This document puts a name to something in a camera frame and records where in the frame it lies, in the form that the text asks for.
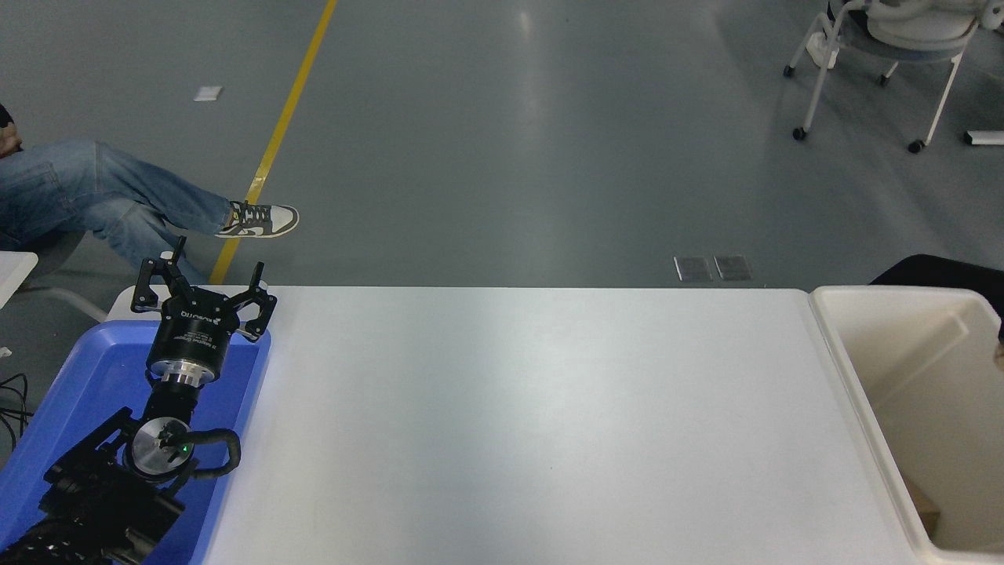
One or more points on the grey floor socket plate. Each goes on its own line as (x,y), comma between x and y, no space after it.
(693,268)
(732,267)

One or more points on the person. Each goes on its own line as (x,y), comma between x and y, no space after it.
(78,192)

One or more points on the person's hand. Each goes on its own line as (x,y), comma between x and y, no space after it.
(8,141)

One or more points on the black rounded object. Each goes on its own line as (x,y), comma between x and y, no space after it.
(949,278)

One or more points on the white paper scrap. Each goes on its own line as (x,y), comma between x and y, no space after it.
(208,93)

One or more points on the person's white shoe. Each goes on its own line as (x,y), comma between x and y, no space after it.
(822,49)

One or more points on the white side table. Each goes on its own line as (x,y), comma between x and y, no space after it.
(14,271)

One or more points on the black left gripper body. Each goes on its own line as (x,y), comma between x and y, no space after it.
(192,332)

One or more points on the white flat bar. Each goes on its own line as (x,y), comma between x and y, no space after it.
(987,138)

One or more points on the large pale plastic bin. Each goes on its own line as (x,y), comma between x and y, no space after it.
(933,377)

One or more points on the white wheeled chair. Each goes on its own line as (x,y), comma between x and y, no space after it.
(910,45)

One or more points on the blue plastic tray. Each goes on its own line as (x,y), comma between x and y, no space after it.
(94,369)

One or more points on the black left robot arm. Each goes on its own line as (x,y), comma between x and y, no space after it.
(94,502)

